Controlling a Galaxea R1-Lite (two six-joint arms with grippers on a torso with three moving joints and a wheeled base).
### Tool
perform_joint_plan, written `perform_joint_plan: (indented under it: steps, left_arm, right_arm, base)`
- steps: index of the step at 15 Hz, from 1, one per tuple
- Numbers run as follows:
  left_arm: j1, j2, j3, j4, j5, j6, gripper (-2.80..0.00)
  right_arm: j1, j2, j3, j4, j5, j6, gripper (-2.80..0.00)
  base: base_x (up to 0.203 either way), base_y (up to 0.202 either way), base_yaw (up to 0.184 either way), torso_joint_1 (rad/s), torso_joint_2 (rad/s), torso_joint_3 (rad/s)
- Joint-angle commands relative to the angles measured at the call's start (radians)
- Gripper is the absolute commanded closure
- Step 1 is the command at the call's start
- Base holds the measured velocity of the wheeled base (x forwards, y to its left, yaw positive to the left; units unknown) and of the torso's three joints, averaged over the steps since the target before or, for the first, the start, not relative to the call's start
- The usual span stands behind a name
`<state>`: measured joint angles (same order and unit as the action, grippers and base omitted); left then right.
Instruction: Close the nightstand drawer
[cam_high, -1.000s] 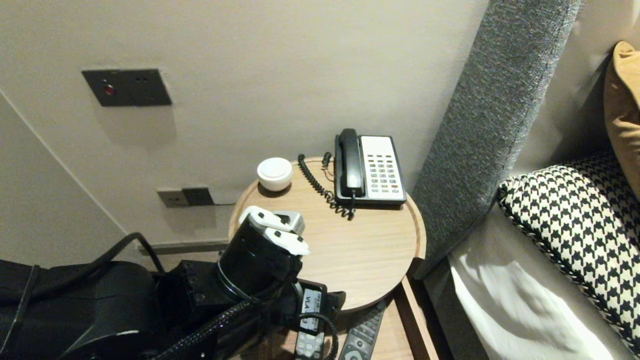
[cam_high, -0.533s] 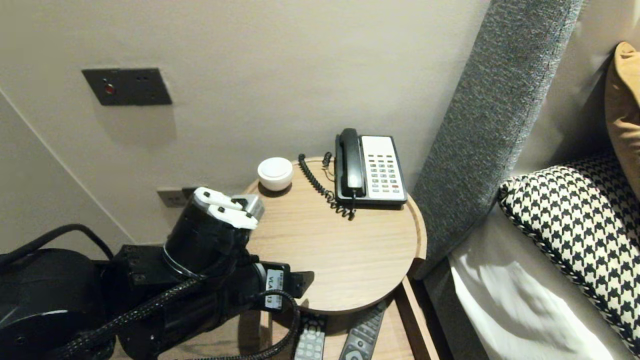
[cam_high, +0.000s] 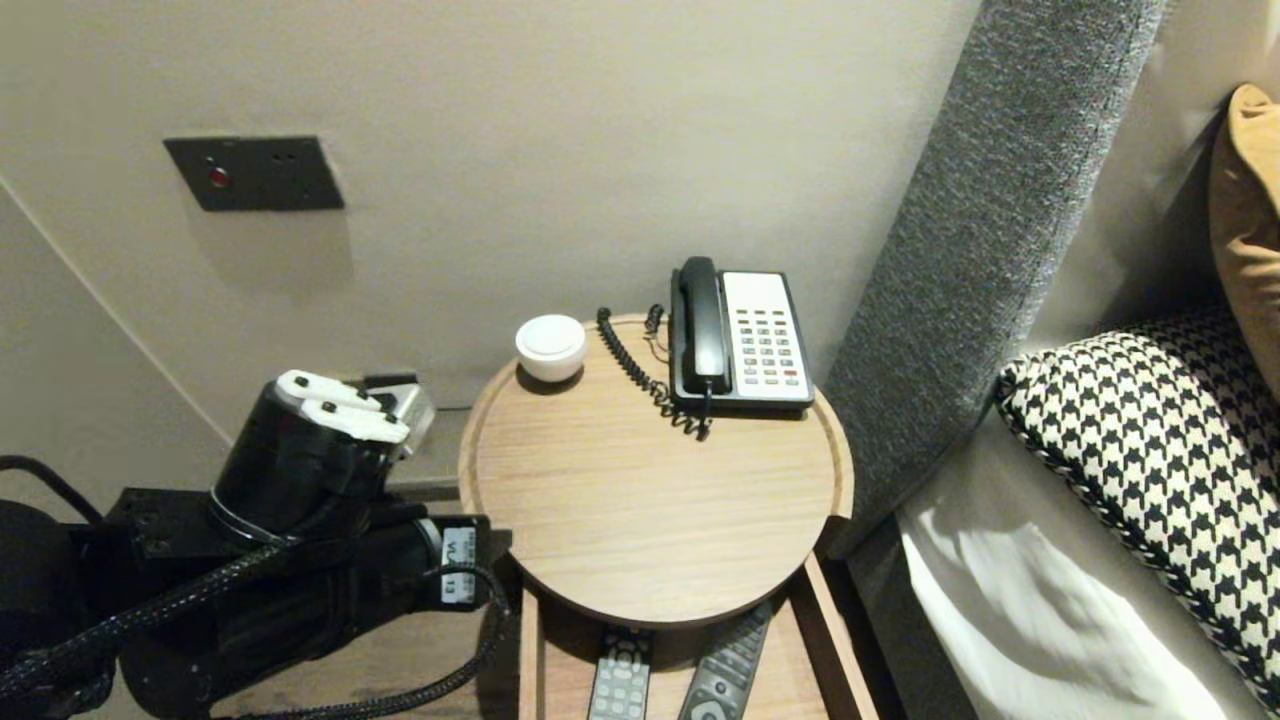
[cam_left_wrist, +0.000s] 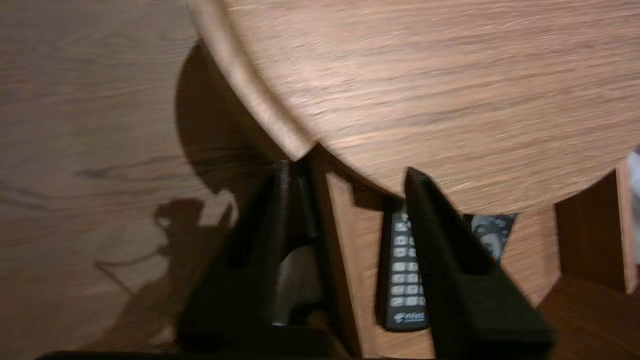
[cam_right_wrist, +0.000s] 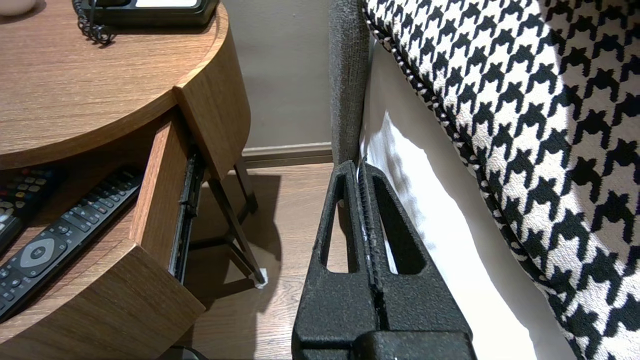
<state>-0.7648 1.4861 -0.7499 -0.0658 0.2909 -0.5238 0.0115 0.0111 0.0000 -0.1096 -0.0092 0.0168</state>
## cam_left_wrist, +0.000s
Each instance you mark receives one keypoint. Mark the black remote with coloured buttons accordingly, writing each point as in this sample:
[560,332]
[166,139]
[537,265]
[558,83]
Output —
[402,280]

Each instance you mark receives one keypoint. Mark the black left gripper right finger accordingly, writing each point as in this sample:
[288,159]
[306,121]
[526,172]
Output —
[475,310]

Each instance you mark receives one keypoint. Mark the wooden nightstand drawer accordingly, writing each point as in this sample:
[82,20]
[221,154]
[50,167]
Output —
[360,260]

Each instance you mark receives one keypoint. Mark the round wooden nightstand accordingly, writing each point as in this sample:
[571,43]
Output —
[425,90]

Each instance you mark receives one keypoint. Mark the slim black remote control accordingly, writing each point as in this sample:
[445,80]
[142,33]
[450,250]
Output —
[492,235]

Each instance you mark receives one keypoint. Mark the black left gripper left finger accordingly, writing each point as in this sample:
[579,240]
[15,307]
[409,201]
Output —
[225,300]

